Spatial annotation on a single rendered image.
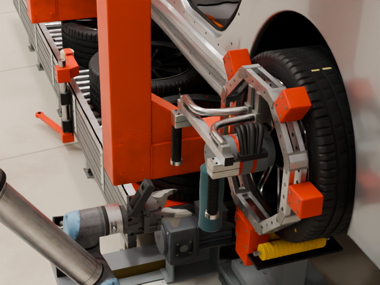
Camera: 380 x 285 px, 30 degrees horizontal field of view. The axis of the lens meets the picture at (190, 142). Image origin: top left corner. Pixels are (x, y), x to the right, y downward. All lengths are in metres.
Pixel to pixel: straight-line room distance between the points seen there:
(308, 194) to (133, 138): 0.84
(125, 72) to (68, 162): 1.49
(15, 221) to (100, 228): 0.35
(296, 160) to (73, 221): 0.68
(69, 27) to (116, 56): 1.95
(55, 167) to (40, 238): 2.11
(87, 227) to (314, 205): 0.67
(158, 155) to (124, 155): 0.14
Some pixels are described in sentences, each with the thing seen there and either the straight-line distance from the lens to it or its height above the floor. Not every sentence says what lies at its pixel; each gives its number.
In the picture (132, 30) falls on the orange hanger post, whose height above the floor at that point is 1.16.
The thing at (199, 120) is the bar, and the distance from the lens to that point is 2.31.
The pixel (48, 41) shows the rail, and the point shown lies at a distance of 4.60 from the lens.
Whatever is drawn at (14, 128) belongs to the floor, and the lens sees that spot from 4.40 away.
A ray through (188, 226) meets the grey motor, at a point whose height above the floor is 0.40.
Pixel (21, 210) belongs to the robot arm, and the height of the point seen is 1.03.
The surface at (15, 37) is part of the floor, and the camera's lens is 5.80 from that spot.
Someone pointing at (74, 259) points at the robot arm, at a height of 0.84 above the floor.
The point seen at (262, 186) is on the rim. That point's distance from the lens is 2.62.
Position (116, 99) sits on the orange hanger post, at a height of 0.90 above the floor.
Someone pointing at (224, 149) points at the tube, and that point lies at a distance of 2.12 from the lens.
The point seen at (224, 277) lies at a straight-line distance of 2.96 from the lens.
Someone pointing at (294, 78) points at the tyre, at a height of 1.15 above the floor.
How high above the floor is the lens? 2.05
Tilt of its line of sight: 29 degrees down
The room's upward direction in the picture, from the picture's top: 1 degrees clockwise
